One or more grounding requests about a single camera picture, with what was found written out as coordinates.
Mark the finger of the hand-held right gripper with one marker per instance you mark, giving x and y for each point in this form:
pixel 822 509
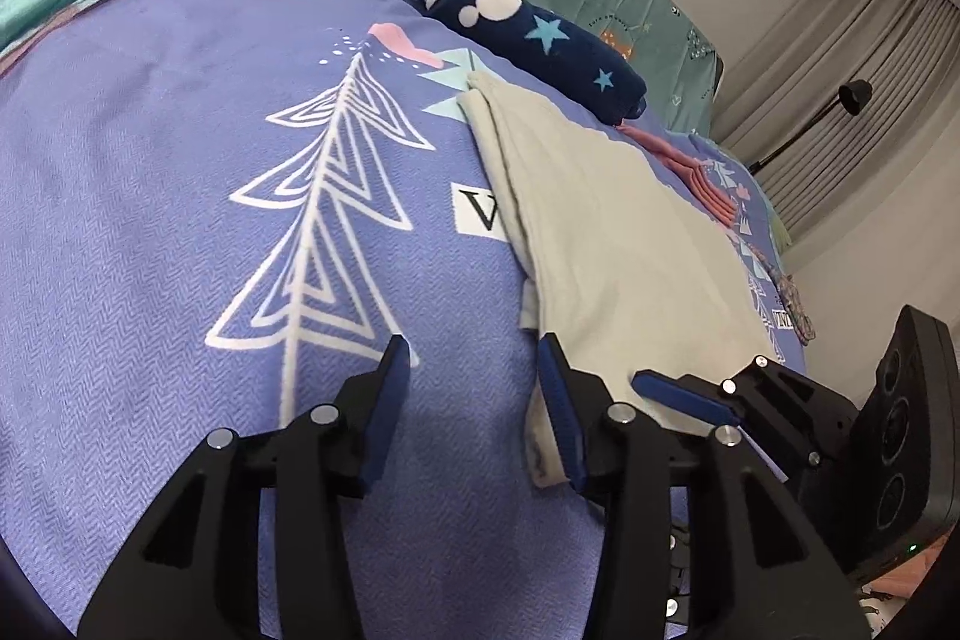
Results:
pixel 690 398

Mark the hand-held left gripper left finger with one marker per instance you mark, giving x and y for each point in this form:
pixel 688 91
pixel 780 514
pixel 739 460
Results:
pixel 386 415

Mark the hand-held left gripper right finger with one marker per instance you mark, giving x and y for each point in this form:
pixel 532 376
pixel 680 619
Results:
pixel 559 422

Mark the cream long-sleeve sweater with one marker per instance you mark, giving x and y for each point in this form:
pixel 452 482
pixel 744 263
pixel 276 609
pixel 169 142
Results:
pixel 622 250

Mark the small floral cloth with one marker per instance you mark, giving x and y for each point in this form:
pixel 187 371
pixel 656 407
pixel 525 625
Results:
pixel 796 306

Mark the green cloth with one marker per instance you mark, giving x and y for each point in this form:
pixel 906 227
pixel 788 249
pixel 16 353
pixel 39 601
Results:
pixel 780 231

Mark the folded pink garment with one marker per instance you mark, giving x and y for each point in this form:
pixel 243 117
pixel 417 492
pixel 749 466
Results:
pixel 705 179

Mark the white pleated curtain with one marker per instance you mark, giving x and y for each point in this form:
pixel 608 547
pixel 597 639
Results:
pixel 885 160

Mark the purple arrow-print bed sheet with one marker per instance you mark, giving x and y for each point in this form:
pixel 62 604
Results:
pixel 187 197

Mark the black floor lamp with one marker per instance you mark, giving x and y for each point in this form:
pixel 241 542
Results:
pixel 855 96

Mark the navy star-print garment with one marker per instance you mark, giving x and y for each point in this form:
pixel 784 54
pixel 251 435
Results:
pixel 547 48

